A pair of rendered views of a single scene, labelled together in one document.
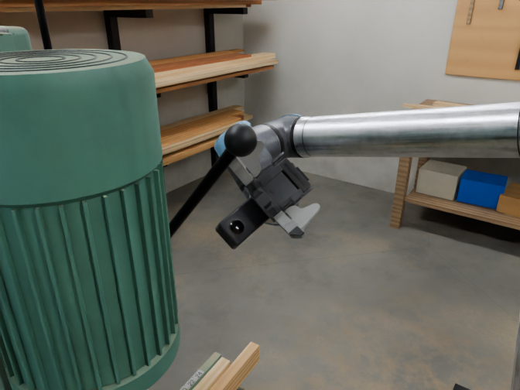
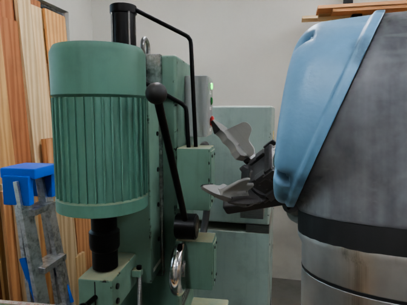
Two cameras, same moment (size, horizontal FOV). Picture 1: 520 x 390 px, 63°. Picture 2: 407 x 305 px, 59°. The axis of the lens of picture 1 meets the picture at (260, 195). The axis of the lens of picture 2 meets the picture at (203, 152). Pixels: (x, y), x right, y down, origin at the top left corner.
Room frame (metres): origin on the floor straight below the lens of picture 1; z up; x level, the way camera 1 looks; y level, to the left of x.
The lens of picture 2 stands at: (0.27, -0.55, 1.39)
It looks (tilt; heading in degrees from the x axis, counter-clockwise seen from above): 7 degrees down; 68
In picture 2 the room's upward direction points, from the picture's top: straight up
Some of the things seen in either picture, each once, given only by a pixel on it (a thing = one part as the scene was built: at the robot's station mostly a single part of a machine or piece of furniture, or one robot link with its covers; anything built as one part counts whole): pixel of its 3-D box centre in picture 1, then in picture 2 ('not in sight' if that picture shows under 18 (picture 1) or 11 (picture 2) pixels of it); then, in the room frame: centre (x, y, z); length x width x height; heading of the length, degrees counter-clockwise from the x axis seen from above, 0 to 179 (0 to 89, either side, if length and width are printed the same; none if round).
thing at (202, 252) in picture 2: not in sight; (197, 259); (0.59, 0.25, 1.02); 0.09 x 0.07 x 0.12; 149
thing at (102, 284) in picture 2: not in sight; (111, 284); (0.37, 0.19, 1.03); 0.14 x 0.07 x 0.09; 59
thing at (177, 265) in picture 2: not in sight; (179, 268); (0.53, 0.22, 1.02); 0.12 x 0.03 x 0.12; 59
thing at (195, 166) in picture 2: not in sight; (197, 176); (0.60, 0.28, 1.22); 0.09 x 0.08 x 0.15; 59
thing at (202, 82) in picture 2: not in sight; (199, 106); (0.64, 0.38, 1.40); 0.10 x 0.06 x 0.16; 59
